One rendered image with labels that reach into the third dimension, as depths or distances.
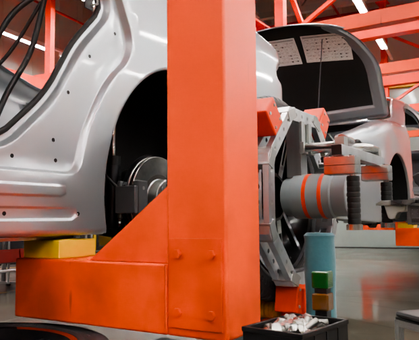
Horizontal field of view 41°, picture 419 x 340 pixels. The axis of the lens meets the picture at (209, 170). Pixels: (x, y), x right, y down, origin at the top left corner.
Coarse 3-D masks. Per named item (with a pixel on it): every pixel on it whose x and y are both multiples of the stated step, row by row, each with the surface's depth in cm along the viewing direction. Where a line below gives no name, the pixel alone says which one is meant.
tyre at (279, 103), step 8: (264, 96) 178; (272, 96) 182; (280, 104) 185; (312, 168) 206; (312, 224) 203; (312, 232) 203; (264, 272) 169; (264, 280) 168; (264, 288) 168; (272, 288) 172; (264, 296) 170; (272, 296) 173
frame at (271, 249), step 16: (288, 112) 169; (304, 112) 180; (288, 128) 169; (320, 128) 192; (272, 144) 159; (272, 160) 157; (320, 160) 202; (272, 176) 158; (272, 192) 157; (272, 208) 156; (272, 224) 155; (320, 224) 199; (336, 224) 199; (272, 240) 155; (272, 256) 164; (288, 256) 164; (272, 272) 165; (288, 272) 163
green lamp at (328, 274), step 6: (318, 270) 133; (312, 276) 130; (318, 276) 130; (324, 276) 129; (330, 276) 130; (312, 282) 130; (318, 282) 129; (324, 282) 129; (330, 282) 130; (318, 288) 130; (324, 288) 129
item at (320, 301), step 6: (312, 294) 130; (318, 294) 129; (324, 294) 129; (330, 294) 130; (312, 300) 130; (318, 300) 129; (324, 300) 128; (330, 300) 129; (312, 306) 130; (318, 306) 129; (324, 306) 128; (330, 306) 129
